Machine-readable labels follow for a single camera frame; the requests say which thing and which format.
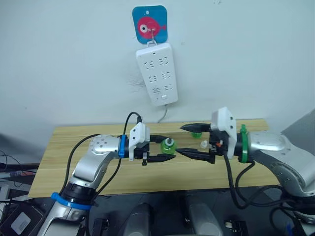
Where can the small white plastic cap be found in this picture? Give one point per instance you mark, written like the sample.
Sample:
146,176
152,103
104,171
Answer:
203,143

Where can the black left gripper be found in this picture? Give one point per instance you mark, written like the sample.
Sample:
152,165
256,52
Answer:
145,150

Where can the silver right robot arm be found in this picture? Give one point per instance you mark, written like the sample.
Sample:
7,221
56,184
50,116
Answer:
268,143

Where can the grey panel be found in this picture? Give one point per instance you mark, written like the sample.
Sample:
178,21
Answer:
302,132

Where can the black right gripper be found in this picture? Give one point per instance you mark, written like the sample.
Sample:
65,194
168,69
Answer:
214,154

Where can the black box white label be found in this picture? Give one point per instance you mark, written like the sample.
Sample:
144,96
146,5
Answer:
22,221

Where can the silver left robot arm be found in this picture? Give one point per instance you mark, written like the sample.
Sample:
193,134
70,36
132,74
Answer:
103,146

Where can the white power strip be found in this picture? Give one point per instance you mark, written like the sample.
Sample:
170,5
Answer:
157,73

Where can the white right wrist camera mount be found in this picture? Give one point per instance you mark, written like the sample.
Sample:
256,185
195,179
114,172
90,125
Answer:
225,120

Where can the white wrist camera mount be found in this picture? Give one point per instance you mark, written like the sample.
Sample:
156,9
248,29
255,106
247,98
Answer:
225,120
139,134

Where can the dark grey rounded shape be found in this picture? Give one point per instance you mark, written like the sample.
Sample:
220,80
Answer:
137,221
203,216

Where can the blue fish wall hook plaque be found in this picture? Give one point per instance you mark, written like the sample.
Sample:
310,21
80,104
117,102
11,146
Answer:
157,17

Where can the green liquid bottle white wick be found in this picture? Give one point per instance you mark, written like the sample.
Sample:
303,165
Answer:
168,149

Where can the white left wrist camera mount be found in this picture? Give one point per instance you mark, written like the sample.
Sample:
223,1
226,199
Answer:
139,134

